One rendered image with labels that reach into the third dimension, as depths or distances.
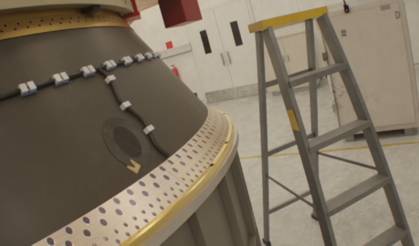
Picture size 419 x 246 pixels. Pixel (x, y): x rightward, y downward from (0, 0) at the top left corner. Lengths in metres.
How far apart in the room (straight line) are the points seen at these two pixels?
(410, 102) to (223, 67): 5.67
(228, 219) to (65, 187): 0.51
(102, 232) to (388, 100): 3.55
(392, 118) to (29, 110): 3.66
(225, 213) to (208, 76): 7.98
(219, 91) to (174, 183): 8.11
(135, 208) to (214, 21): 8.05
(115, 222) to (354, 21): 3.42
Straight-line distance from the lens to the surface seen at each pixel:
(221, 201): 0.95
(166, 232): 0.65
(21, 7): 0.83
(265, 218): 2.32
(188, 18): 1.55
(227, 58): 8.53
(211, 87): 8.90
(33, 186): 0.64
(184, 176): 0.76
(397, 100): 3.89
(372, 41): 3.77
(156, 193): 0.70
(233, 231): 1.00
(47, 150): 0.67
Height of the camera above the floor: 1.46
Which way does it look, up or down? 13 degrees down
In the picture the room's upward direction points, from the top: 16 degrees counter-clockwise
